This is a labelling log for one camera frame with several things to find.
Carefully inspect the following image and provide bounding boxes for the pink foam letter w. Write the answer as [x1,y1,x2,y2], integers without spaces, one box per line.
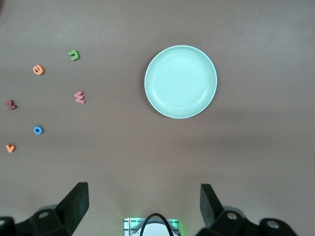
[73,90,87,104]

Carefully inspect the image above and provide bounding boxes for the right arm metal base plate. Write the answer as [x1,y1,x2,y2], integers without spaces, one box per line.
[123,217,179,236]

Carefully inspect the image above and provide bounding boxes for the green foam letter u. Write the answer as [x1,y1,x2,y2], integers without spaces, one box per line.
[67,50,81,61]

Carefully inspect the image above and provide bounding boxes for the brown table cover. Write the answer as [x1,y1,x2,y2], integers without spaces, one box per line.
[0,0,315,236]

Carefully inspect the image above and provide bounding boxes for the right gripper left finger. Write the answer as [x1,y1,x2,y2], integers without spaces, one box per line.
[0,182,89,236]

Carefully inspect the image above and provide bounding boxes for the maroon foam letter z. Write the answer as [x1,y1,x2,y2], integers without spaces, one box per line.
[4,99,18,111]

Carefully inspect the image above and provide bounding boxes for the orange foam letter e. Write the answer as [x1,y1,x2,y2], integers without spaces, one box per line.
[32,64,45,76]

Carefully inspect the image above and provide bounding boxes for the green plate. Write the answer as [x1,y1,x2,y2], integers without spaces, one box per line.
[144,45,218,119]

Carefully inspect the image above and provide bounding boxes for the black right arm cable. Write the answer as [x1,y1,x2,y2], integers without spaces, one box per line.
[141,212,174,236]

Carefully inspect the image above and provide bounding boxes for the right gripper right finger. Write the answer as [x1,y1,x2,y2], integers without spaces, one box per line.
[196,183,299,236]

